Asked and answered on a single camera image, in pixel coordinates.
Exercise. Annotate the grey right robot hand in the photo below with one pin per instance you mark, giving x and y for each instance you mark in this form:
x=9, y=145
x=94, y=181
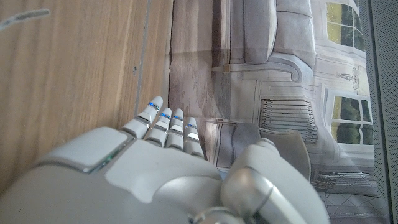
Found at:
x=140, y=174

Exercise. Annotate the printed sofa room backdrop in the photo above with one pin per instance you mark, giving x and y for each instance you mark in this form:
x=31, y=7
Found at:
x=248, y=77

